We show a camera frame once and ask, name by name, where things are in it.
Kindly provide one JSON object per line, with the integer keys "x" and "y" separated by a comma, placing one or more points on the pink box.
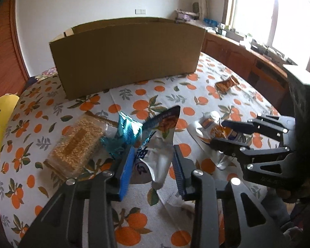
{"x": 186, "y": 16}

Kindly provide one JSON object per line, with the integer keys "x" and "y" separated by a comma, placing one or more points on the clear sesame bar packet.
{"x": 75, "y": 144}

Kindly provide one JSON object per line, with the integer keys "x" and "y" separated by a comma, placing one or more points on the white wall switch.
{"x": 140, "y": 11}

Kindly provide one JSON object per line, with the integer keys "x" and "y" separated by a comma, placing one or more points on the yellow plush toy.
{"x": 2, "y": 124}

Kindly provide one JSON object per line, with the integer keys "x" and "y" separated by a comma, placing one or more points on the wooden slatted wardrobe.
{"x": 5, "y": 51}

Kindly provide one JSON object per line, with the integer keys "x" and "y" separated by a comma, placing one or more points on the brown cardboard box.
{"x": 126, "y": 59}

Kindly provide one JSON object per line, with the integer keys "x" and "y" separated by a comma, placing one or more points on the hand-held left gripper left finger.
{"x": 126, "y": 171}

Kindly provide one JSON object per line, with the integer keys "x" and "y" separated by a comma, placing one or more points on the wooden framed window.
{"x": 261, "y": 10}

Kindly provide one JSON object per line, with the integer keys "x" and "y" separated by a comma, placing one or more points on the silver blue snack packet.
{"x": 157, "y": 144}

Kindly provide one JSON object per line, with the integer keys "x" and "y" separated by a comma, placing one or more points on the blue bottles pack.
{"x": 210, "y": 22}

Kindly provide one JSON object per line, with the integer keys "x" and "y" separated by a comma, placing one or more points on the teal foil snack packet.
{"x": 126, "y": 134}

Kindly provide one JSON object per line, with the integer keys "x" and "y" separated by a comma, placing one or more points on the small desk fan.
{"x": 195, "y": 7}

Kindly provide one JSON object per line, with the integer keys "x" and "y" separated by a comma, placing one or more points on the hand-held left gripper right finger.
{"x": 180, "y": 173}

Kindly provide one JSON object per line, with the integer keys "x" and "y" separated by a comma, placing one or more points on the small orange snack packet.
{"x": 226, "y": 84}

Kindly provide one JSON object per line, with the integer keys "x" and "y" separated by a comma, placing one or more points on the large silver orange snack packet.
{"x": 209, "y": 129}

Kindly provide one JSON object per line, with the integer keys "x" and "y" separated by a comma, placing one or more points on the wooden window cabinet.
{"x": 230, "y": 54}

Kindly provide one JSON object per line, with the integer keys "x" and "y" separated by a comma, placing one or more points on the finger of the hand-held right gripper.
{"x": 230, "y": 148}
{"x": 248, "y": 129}

